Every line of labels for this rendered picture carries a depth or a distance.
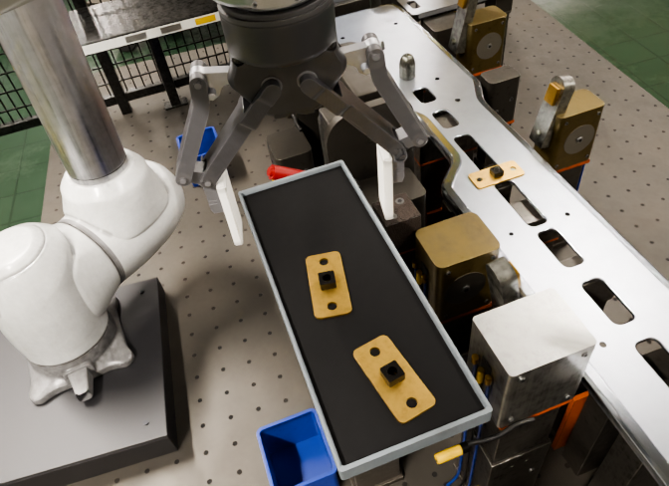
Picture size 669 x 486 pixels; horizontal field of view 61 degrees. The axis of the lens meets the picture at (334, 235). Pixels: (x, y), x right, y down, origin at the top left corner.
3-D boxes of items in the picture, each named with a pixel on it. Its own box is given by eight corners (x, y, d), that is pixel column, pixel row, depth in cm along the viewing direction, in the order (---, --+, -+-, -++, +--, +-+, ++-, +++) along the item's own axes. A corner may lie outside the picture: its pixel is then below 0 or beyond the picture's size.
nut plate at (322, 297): (352, 314, 56) (351, 306, 56) (315, 321, 56) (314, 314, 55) (339, 252, 62) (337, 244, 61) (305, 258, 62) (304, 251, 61)
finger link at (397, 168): (385, 125, 46) (421, 120, 46) (386, 172, 50) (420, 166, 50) (389, 136, 45) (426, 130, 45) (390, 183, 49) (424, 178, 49)
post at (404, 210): (420, 372, 102) (421, 214, 73) (394, 382, 101) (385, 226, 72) (408, 350, 105) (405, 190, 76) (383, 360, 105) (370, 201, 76)
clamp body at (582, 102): (579, 242, 119) (623, 101, 94) (530, 260, 117) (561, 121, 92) (560, 222, 124) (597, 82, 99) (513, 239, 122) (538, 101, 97)
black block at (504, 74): (517, 182, 134) (536, 72, 112) (479, 195, 132) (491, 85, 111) (505, 169, 137) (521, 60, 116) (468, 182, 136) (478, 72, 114)
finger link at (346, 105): (289, 61, 42) (302, 48, 41) (389, 136, 48) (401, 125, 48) (294, 90, 39) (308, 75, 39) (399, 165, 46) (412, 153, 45)
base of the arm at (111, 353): (35, 426, 96) (19, 410, 92) (23, 333, 110) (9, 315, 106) (140, 378, 100) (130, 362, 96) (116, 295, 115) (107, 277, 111)
